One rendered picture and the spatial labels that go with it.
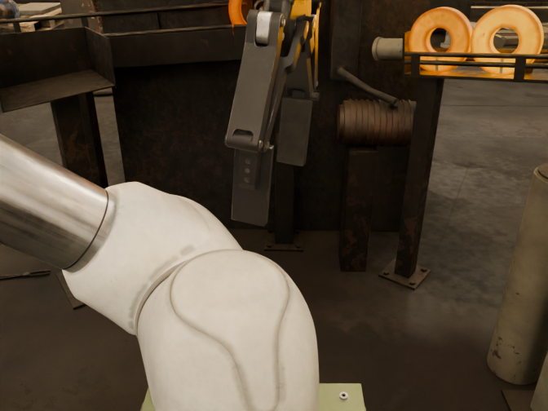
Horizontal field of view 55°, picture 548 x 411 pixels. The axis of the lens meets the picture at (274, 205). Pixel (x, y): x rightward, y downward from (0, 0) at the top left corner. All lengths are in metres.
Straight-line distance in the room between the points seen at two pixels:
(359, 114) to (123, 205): 0.96
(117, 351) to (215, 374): 1.01
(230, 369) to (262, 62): 0.24
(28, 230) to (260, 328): 0.26
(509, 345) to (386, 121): 0.63
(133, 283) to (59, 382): 0.84
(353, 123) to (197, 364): 1.08
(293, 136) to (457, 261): 1.32
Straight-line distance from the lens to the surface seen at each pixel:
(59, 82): 1.49
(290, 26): 0.42
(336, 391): 0.74
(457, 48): 1.39
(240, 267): 0.48
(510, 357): 1.37
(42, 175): 0.57
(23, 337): 1.57
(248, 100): 0.38
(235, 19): 1.57
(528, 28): 1.35
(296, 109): 0.54
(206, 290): 0.46
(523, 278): 1.26
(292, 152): 0.55
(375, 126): 1.45
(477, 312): 1.60
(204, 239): 0.61
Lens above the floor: 0.95
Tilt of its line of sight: 28 degrees down
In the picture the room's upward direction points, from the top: straight up
